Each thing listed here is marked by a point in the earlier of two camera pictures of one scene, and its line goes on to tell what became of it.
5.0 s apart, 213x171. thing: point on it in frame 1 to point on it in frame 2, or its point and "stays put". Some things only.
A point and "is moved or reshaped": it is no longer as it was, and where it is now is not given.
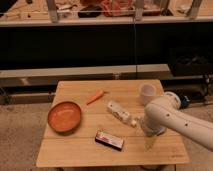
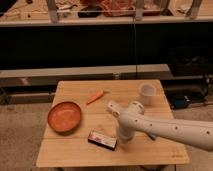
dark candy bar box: x=108 y=139 is moved or reshaped
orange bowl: x=64 y=117 stays put
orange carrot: x=99 y=93 stays put
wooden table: x=110 y=133 stays put
